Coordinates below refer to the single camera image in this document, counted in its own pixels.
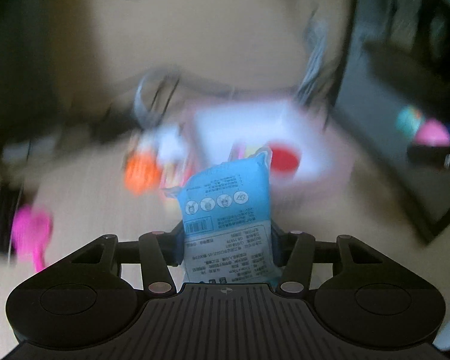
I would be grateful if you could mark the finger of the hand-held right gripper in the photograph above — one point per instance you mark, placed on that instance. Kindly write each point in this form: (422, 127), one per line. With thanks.
(431, 155)

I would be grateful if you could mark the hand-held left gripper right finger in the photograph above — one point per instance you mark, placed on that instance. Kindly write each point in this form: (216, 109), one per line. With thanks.
(281, 249)

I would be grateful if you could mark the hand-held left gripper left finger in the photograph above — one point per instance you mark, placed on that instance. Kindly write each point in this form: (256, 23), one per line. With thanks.
(177, 249)

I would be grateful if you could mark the teal and pink toy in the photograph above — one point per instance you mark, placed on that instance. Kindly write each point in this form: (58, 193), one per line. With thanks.
(427, 129)

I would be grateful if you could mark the white charger plug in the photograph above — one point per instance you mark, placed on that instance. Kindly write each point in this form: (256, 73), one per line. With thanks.
(169, 144)

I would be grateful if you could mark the pink storage box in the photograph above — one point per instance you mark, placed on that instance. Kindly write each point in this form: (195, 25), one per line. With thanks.
(247, 127)

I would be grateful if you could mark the pink plastic toy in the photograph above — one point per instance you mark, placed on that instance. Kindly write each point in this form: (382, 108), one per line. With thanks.
(32, 232)

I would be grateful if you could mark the red round lid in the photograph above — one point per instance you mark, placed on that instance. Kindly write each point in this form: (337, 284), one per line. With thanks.
(283, 159)

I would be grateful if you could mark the black keyboard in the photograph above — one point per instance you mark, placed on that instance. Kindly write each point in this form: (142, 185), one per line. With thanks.
(2, 221)

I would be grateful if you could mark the black monitor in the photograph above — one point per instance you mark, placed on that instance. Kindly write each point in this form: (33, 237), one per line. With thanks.
(18, 63)

